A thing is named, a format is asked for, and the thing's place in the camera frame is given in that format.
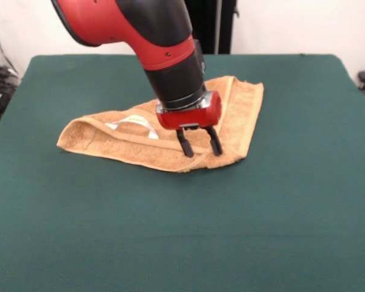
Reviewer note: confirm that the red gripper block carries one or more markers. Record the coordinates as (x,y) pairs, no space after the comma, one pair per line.
(194,117)

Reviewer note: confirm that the tan terry towel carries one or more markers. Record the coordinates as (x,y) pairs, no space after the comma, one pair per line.
(134,149)

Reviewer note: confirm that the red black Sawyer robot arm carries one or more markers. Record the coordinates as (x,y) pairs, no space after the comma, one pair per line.
(158,36)

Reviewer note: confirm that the dark green table cloth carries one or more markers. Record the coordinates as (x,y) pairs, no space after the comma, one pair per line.
(182,228)

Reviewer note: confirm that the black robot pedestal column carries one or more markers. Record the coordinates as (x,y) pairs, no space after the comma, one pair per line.
(228,30)

